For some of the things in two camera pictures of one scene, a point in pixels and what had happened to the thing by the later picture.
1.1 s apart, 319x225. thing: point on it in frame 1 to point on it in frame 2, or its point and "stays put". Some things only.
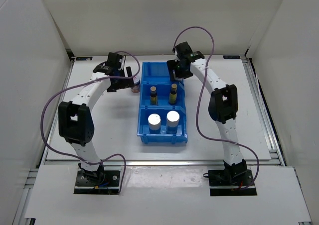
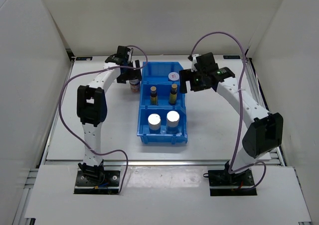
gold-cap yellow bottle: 173,94 stays put
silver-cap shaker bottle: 172,122 stays put
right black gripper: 171,65 to 187,75
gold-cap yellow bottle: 153,96 stays put
